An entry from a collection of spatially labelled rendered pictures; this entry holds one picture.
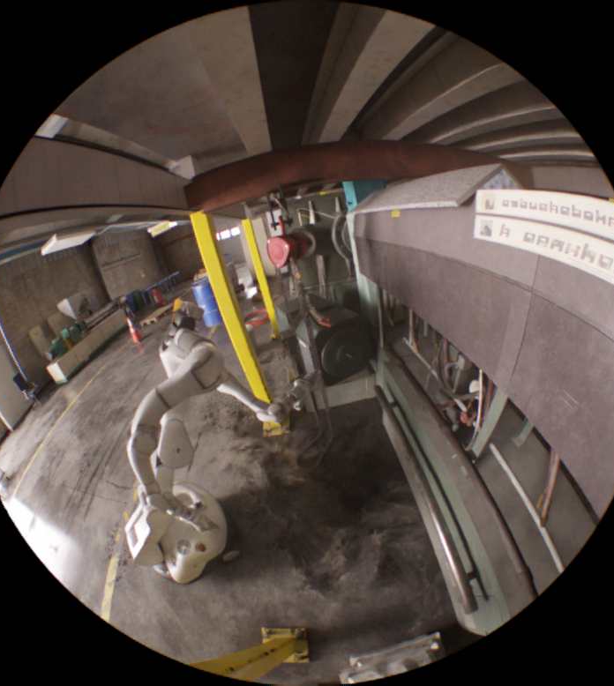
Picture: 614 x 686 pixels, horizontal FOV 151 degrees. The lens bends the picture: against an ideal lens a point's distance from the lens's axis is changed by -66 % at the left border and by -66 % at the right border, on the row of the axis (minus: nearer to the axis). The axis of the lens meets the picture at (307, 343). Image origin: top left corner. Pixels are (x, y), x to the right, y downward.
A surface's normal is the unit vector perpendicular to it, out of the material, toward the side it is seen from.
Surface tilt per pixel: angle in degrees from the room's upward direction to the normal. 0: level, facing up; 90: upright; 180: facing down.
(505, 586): 0
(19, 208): 90
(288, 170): 90
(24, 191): 90
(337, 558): 0
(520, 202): 78
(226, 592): 0
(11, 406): 90
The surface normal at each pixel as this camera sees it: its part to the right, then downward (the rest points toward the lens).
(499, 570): -0.21, -0.85
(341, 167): 0.09, 0.47
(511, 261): -1.00, 0.04
